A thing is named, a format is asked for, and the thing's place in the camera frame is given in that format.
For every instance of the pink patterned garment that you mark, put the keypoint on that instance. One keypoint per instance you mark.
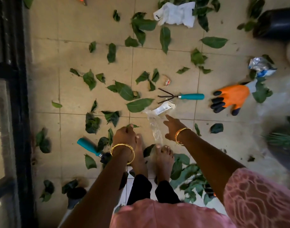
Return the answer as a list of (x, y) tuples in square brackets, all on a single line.
[(258, 201)]

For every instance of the black door frame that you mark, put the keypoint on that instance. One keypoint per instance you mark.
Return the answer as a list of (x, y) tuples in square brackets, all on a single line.
[(19, 116)]

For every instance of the person's left forearm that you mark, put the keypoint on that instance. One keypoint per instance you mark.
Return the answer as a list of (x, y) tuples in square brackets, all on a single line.
[(104, 185)]

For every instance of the person's left hand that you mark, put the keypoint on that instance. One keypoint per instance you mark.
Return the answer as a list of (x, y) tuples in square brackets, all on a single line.
[(124, 137)]

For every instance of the clear plastic wrapper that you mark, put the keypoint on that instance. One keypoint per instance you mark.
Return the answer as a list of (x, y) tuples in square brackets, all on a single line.
[(155, 127)]

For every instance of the black trousers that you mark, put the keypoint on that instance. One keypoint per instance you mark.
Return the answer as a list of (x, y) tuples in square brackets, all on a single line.
[(139, 189)]

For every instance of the crumpled silver blue wrapper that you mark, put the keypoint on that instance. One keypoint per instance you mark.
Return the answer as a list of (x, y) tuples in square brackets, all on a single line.
[(261, 65)]

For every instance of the white label card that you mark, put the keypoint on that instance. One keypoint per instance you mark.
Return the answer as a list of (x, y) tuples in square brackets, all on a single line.
[(162, 108)]

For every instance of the person's left foot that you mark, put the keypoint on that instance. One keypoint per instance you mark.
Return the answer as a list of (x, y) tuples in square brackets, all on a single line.
[(139, 159)]

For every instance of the orange and black garden glove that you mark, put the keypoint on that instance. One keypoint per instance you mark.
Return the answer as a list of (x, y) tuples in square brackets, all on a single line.
[(232, 96)]

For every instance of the crumpled white paper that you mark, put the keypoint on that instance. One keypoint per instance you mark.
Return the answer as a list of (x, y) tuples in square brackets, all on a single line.
[(175, 14)]

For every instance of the scattered green leaves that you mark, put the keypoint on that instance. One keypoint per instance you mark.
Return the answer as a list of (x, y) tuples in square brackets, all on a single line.
[(139, 104)]

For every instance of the person's right hand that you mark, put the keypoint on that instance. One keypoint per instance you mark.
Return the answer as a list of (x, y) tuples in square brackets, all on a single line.
[(175, 127)]

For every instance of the person's right thumb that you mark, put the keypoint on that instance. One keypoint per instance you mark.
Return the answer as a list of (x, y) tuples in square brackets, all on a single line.
[(166, 125)]

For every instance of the person's right forearm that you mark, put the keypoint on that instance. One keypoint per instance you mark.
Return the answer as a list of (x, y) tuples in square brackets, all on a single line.
[(210, 161)]

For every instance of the black plant pot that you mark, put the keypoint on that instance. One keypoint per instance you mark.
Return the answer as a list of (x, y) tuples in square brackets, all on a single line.
[(276, 23)]

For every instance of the small crumpled candy wrapper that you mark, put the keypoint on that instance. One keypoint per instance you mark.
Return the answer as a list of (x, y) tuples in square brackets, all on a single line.
[(167, 81)]

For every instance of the leafy green branch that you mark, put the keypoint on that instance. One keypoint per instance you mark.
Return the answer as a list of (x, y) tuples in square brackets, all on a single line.
[(186, 174)]

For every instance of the gold bangle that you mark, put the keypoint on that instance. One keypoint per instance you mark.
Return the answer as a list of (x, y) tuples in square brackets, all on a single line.
[(129, 147), (177, 134)]

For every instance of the dark garden glove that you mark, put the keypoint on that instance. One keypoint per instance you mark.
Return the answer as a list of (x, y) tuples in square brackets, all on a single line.
[(76, 193)]

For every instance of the person's right foot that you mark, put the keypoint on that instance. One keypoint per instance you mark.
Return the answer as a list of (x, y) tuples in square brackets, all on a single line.
[(164, 163)]

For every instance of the person's left fingers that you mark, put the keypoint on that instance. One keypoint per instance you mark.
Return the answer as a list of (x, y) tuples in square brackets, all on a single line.
[(131, 132)]

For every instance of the grey pot with spiky plant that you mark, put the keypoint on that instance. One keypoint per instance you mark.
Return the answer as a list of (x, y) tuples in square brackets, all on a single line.
[(283, 144)]

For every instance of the person's foot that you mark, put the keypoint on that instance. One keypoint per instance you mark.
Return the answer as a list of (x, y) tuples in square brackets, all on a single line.
[(139, 159), (164, 163)]

